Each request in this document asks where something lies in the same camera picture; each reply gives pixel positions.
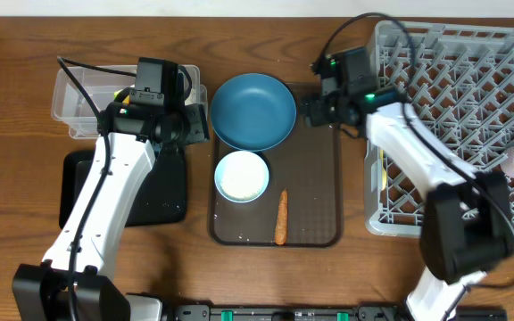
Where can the dark brown serving tray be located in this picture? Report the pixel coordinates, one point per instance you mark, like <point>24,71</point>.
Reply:
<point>307,164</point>

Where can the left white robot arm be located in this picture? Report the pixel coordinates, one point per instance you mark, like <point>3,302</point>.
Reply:
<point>138,177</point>

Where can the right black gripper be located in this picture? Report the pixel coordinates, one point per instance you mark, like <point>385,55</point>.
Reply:
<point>317,114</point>

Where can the clear plastic waste bin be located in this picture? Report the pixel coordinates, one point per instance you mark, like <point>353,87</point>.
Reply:
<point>71,108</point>

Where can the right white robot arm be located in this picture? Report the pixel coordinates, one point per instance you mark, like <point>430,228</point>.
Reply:
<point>466,230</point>

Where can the dark blue plate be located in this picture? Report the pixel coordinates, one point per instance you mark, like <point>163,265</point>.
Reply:
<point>253,112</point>

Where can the black waste bin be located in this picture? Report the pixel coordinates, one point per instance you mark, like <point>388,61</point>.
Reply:
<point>162,198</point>

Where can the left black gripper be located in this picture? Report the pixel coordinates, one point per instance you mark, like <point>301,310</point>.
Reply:
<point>197,126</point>

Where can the orange carrot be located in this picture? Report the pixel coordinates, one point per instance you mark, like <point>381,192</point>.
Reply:
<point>282,219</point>

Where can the grey dishwasher rack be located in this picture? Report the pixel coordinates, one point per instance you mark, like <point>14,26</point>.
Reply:
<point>463,91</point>

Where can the yellow snack wrapper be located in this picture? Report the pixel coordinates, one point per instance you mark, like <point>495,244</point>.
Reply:
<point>122,96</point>

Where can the light blue rice bowl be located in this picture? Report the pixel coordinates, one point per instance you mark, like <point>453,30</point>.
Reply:
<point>241,176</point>

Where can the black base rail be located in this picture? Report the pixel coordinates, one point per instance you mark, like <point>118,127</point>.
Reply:
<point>203,312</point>

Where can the yellow plastic spoon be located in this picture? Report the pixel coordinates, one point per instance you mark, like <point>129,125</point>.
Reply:
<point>383,171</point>

